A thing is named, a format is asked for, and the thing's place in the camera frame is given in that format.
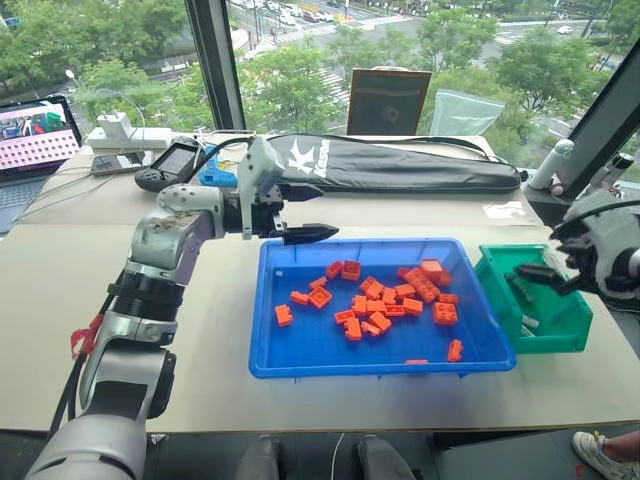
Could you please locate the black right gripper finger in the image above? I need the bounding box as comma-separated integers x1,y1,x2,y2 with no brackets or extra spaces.
549,220,591,254
513,263,577,297

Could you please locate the blue glue gun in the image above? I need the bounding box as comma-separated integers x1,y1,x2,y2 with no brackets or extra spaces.
198,144,239,189

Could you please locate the large square orange toy brick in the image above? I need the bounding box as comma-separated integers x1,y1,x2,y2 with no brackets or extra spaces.
432,302,459,327

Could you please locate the blue plastic tray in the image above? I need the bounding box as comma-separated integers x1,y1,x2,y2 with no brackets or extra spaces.
248,237,518,380

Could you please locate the black handheld game console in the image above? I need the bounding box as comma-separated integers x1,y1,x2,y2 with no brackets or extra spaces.
134,135,206,192

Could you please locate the black window pillar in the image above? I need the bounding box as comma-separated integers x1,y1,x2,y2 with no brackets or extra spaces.
184,0,247,132

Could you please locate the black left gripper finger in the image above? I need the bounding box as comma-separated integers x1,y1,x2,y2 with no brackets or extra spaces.
282,223,341,247
277,182,324,204

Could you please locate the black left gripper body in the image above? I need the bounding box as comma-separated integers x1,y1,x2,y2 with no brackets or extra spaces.
251,182,290,239

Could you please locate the red tape strip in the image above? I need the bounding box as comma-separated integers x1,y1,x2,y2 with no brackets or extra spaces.
71,317,104,360

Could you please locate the black racket bag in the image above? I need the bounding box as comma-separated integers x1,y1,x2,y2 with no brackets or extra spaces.
264,132,529,194

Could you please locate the white power strip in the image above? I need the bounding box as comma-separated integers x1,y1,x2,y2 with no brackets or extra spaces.
85,125,174,151

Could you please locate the brown framed board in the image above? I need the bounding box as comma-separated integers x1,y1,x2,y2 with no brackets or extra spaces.
346,68,433,136

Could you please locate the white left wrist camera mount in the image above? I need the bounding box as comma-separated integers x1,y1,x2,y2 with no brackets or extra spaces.
237,136,284,242

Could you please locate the black side cabinet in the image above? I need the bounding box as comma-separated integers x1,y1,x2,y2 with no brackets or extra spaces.
522,174,640,232

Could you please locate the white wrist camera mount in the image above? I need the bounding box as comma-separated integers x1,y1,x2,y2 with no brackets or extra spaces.
237,136,284,242
574,192,640,281

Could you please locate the person's bare leg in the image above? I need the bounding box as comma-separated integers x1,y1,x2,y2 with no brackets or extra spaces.
602,430,640,464

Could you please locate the looped white cable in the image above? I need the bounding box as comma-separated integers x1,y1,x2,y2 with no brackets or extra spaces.
194,127,257,151

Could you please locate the dark rounded shape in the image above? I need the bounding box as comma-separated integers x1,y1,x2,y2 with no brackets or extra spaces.
352,436,416,480
232,435,284,480

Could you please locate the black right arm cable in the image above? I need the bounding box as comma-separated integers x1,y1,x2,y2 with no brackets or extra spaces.
562,198,640,227

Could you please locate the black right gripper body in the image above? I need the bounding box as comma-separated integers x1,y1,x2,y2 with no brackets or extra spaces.
558,223,600,296

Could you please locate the clear bottle with black cap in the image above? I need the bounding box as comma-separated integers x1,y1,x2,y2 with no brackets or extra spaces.
594,152,636,189

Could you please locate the slanted black window frame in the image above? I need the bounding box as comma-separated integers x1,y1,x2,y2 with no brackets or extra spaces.
554,49,640,189

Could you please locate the white charger plug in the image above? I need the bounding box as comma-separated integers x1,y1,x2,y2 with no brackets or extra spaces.
96,112,135,139

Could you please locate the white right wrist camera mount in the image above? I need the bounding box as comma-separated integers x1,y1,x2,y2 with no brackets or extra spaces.
574,192,640,281

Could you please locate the large long orange toy brick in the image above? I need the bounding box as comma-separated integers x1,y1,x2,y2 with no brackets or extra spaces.
403,267,441,304

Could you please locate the green plastic bin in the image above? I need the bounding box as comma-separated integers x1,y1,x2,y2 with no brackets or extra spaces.
473,243,594,355

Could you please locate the smartphone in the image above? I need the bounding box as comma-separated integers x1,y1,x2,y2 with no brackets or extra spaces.
90,151,154,177

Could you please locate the white sneaker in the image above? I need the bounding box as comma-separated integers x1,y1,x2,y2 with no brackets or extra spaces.
571,430,640,480

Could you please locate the white bottle with teal cap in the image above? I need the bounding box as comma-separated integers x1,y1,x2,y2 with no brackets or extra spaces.
527,138,576,192

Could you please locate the open laptop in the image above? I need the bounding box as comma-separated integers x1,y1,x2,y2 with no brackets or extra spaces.
0,94,83,234

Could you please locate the thin white cable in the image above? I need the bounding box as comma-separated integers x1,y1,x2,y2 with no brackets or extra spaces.
13,167,116,221

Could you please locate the small clear plastic bag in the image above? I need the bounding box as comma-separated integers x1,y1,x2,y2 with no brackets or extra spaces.
482,200,527,220

